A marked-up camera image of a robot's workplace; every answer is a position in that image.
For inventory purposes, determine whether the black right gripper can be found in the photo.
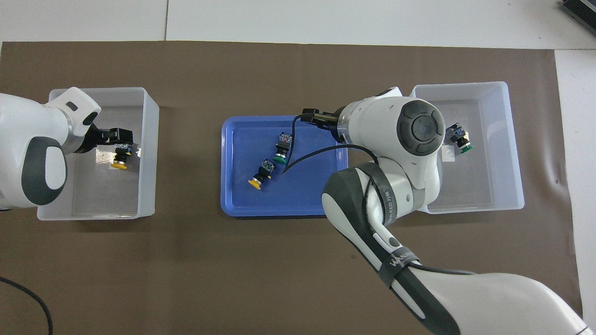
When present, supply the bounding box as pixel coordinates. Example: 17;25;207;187
301;108;345;141

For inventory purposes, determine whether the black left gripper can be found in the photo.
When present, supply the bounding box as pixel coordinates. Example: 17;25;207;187
77;124;136;154

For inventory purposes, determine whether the yellow push button switch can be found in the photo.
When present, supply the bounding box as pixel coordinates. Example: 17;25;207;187
110;143;139;171
248;158;276;190

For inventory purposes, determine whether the green push button switch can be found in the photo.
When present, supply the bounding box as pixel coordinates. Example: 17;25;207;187
272;132;295;164
445;122;474;154

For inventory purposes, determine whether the translucent white plastic box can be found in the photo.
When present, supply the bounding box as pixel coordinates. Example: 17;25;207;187
410;81;525;214
37;87;160;221

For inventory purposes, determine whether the blue plastic tray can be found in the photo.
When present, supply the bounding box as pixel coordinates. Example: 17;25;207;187
220;115;350;218

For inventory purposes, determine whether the brown paper table mat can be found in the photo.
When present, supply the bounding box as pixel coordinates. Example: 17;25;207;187
0;41;585;335

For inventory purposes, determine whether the grey ribbed metal device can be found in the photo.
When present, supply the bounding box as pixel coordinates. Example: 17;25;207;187
560;0;596;27

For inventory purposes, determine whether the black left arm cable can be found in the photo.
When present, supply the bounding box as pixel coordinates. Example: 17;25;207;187
0;276;53;335

